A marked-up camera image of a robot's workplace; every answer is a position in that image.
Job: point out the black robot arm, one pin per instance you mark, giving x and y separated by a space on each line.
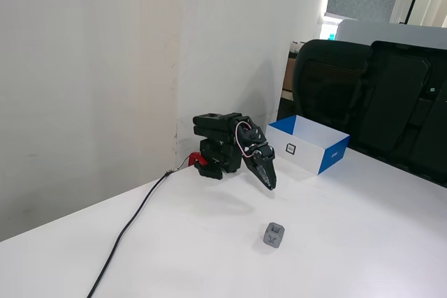
213 130

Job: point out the black hard-backed chair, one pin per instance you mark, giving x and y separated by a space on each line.
398 109

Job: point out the gray cube block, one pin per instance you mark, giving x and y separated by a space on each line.
273 236

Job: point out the small blue bottle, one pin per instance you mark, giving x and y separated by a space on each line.
331 36

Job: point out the white partition panel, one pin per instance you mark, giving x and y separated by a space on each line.
356 31

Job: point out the red clamp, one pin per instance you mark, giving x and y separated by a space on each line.
193 159

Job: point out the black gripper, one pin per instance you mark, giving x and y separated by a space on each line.
262 162

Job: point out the black mesh office chair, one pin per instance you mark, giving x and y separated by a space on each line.
324 85

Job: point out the blue and white cardboard box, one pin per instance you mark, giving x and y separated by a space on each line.
307 151

